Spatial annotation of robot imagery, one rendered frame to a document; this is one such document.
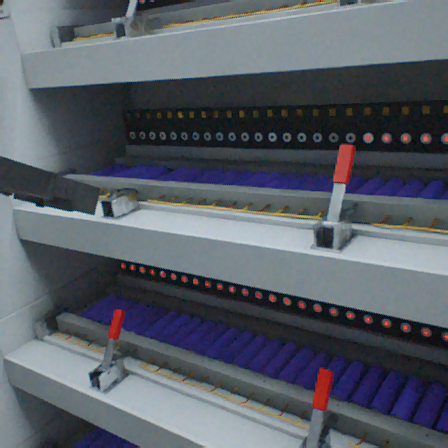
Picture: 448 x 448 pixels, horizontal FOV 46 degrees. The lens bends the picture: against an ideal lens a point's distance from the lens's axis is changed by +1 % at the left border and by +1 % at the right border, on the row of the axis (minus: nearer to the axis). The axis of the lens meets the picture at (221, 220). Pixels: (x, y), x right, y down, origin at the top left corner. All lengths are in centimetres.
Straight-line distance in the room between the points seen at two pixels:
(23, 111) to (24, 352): 32
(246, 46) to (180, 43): 8
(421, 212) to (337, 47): 16
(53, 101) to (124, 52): 20
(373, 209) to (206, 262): 17
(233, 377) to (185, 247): 16
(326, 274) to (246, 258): 8
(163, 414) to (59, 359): 20
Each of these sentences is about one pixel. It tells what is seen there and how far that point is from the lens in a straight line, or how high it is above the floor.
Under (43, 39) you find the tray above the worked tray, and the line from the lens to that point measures 78.
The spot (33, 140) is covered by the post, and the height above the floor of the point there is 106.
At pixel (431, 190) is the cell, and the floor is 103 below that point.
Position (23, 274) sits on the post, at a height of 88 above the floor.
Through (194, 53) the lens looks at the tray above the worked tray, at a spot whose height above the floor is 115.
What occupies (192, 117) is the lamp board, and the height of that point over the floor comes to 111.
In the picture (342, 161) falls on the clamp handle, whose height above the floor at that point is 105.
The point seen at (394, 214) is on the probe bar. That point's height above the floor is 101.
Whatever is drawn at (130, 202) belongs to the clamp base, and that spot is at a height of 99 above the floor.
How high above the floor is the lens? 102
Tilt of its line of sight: 4 degrees down
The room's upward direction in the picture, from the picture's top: 5 degrees clockwise
